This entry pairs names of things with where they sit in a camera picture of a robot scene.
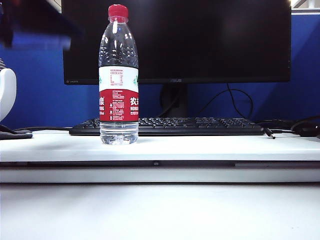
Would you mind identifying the clear plastic water bottle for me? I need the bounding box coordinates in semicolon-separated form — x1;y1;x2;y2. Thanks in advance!
98;14;140;146

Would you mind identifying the black computer keyboard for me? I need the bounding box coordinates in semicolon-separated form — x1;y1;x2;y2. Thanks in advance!
68;117;266;137

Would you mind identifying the black keyboard cable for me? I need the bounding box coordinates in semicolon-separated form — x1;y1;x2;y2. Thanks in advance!
13;126;73;133

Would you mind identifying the white board platform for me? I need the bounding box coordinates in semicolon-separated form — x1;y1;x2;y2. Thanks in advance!
0;131;320;162

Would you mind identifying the black tangled cable bundle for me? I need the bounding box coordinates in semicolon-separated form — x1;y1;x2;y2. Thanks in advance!
254;115;320;140

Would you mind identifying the black barrel plug cable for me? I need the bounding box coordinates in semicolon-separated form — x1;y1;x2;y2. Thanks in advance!
261;126;296;140

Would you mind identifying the black monitor cable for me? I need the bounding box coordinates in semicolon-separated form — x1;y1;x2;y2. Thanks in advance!
193;83;254;120

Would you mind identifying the white desk fan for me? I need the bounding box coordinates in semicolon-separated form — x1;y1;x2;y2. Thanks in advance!
0;57;18;123

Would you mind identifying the red bottle cap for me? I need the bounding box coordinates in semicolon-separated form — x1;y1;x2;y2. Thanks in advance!
107;4;129;18

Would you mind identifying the black computer monitor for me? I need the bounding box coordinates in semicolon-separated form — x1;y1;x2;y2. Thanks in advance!
61;0;292;86

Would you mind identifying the black monitor stand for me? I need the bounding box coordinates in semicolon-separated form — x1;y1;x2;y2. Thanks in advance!
159;83;189;119

